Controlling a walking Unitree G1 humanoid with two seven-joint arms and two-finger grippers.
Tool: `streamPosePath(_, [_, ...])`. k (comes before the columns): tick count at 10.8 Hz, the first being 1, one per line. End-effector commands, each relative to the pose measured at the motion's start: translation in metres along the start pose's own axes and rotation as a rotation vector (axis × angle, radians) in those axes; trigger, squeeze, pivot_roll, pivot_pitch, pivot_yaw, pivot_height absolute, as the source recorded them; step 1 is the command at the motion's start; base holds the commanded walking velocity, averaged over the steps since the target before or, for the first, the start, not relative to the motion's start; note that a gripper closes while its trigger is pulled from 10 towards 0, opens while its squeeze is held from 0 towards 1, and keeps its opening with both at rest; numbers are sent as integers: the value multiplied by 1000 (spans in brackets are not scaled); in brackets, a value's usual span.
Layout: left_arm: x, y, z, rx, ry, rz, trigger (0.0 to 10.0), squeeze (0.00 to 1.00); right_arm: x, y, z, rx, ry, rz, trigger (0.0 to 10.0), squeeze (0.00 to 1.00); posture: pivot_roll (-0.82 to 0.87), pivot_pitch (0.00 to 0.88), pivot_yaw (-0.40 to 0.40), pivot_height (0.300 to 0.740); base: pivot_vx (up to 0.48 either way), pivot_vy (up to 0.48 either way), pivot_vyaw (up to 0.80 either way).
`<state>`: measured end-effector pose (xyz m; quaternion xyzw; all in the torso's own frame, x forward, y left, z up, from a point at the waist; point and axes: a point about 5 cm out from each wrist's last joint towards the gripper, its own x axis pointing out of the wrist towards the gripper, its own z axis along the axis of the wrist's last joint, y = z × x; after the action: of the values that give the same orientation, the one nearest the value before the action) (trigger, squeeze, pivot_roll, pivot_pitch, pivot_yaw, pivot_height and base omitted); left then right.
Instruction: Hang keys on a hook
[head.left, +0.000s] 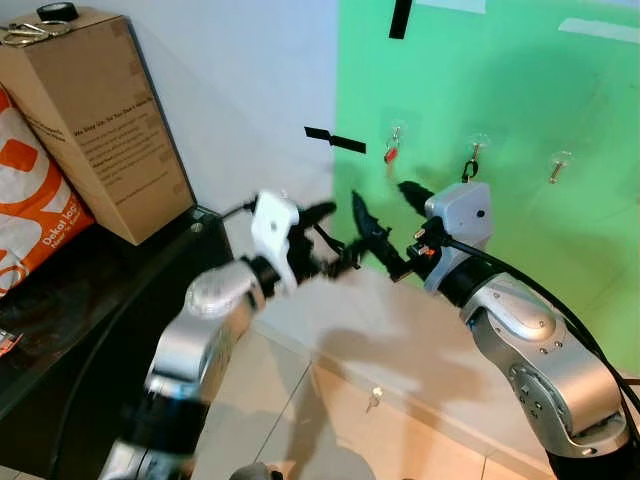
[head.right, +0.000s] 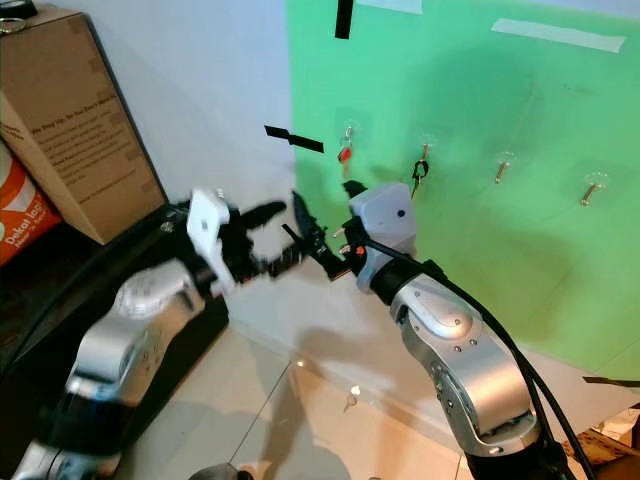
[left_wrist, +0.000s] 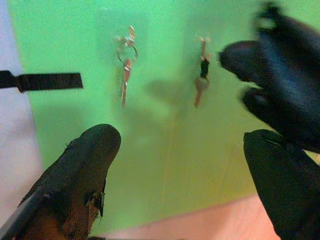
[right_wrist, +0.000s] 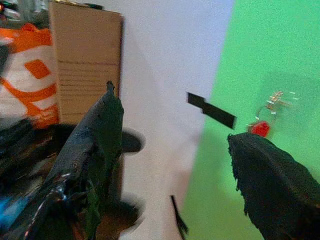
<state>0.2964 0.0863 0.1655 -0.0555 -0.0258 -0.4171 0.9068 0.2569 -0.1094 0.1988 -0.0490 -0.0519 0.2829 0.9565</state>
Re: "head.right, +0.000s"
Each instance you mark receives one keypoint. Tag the key with red tag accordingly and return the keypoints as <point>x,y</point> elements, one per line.
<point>345,155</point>

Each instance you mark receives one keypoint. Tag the green wall sheet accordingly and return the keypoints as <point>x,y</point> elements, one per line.
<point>510,110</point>

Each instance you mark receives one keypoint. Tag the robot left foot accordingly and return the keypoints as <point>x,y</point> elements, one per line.
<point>235,472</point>

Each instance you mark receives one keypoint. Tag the black tape roll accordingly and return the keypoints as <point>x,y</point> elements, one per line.
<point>17,8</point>

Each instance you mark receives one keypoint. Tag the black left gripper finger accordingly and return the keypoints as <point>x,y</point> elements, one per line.
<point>286,261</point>
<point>263,212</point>

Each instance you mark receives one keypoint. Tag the long white tape strip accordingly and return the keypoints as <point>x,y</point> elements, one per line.
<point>558,35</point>

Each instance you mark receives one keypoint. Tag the orange and white shopping bag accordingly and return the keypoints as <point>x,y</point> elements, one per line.
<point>20,210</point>

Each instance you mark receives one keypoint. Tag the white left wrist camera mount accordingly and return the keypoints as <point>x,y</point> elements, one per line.
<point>208,232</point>

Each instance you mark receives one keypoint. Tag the black tape strip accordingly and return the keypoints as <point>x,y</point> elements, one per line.
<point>293,138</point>
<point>345,18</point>
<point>610,381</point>

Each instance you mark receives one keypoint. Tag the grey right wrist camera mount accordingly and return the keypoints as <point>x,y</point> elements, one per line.
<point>385,220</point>

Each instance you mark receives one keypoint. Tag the clear adhesive wall hook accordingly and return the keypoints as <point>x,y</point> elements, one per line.
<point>351,132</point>
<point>594,187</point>
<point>503,166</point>
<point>428,147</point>

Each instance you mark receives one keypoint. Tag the metal scissors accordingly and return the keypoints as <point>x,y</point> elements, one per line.
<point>10,26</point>

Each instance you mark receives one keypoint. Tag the open brown cardboard box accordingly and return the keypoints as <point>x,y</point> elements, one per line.
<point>615,435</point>

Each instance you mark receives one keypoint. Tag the small metal floor fitting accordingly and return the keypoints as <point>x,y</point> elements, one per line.
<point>352,397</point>

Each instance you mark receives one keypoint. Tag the tall brown cardboard box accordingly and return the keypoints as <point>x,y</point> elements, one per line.
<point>80,120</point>

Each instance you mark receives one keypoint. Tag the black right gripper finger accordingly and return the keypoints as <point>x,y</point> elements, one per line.
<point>310,225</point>
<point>354,188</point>

